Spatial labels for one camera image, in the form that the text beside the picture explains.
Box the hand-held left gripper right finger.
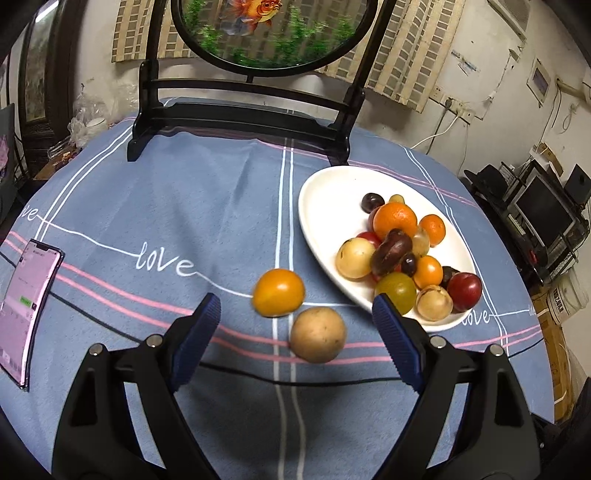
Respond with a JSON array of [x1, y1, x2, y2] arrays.
[[372, 294, 541, 480]]

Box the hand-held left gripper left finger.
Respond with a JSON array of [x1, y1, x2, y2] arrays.
[[52, 292, 222, 480]]

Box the green-yellow tangerine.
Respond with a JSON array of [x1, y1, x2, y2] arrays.
[[374, 272, 417, 315]]

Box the tan spotted passion fruit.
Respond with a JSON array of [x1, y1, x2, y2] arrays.
[[416, 285, 454, 322]]

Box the tan round passion fruit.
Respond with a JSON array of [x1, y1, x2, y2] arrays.
[[412, 226, 431, 258], [290, 308, 347, 364]]

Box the large dark purple plum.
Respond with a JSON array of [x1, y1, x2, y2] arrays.
[[372, 228, 414, 276]]

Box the yellow-orange tangerine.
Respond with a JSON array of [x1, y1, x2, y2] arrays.
[[252, 268, 306, 318]]

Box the large orange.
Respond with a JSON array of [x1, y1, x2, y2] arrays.
[[372, 202, 419, 241]]

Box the white plate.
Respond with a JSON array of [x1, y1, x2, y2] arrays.
[[298, 166, 483, 333]]

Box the blue striped tablecloth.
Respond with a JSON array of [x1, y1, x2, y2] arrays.
[[0, 97, 555, 480]]

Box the large cardboard box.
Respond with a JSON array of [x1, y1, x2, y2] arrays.
[[531, 286, 575, 421]]

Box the black computer desk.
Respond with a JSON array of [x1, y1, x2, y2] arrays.
[[464, 159, 591, 282]]

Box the smartphone with pink screen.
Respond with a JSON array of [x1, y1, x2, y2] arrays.
[[0, 239, 64, 392]]

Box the white bucket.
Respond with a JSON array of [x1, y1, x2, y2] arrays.
[[547, 272, 589, 324]]

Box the black hat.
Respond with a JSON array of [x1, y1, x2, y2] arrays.
[[464, 165, 509, 199]]

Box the computer monitor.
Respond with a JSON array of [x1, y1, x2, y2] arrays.
[[510, 173, 578, 247]]

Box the small cardboard box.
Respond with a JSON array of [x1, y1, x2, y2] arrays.
[[531, 143, 564, 176]]

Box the black speaker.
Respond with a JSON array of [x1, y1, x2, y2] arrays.
[[564, 165, 591, 204]]

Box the clear plastic bags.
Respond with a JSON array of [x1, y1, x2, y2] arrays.
[[68, 85, 139, 148]]

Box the white power strip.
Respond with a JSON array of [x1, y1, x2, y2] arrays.
[[429, 85, 476, 121]]

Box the dark cloth purple print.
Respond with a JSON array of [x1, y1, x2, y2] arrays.
[[0, 104, 17, 222]]

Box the dark framed painting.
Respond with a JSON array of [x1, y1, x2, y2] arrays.
[[18, 0, 88, 134]]

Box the round goldfish screen black stand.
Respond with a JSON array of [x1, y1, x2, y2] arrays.
[[127, 0, 398, 167]]

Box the white air conditioner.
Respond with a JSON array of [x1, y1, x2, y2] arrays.
[[487, 0, 529, 40]]

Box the white power cable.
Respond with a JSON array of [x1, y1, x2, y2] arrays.
[[411, 113, 462, 151]]

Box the woven checked wall curtain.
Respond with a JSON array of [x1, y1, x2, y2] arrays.
[[111, 0, 467, 114]]

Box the white wall panel box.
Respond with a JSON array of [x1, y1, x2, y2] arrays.
[[527, 58, 552, 107]]

